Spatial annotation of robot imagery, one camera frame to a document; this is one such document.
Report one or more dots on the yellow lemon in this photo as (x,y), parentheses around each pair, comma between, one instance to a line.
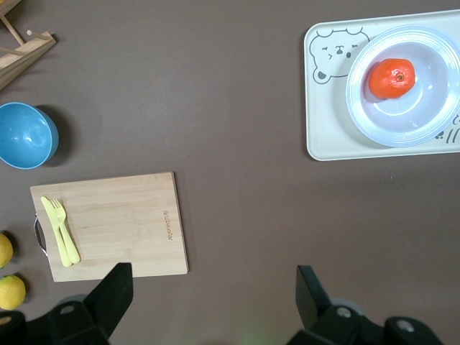
(5,249)
(11,293)

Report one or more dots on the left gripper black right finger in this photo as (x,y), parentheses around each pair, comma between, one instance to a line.
(323,323)

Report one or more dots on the wooden cutting board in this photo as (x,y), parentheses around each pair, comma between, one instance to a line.
(125,223)

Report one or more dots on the cream tray with bear print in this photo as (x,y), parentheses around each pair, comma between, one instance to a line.
(327,125)

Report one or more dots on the blue bowl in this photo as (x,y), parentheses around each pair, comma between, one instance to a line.
(25,134)

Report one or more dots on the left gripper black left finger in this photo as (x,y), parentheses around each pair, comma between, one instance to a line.
(104,309)

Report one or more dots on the brown table cover mat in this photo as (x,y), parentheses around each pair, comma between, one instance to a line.
(233,179)

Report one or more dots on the white round plate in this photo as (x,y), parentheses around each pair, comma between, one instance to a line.
(431,118)

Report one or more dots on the orange mandarin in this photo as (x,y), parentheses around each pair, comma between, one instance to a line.
(392,79)

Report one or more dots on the yellow plastic fork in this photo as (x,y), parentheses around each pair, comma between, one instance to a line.
(59,215)
(48,210)

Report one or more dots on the wooden drying rack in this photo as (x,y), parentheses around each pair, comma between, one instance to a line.
(21,54)

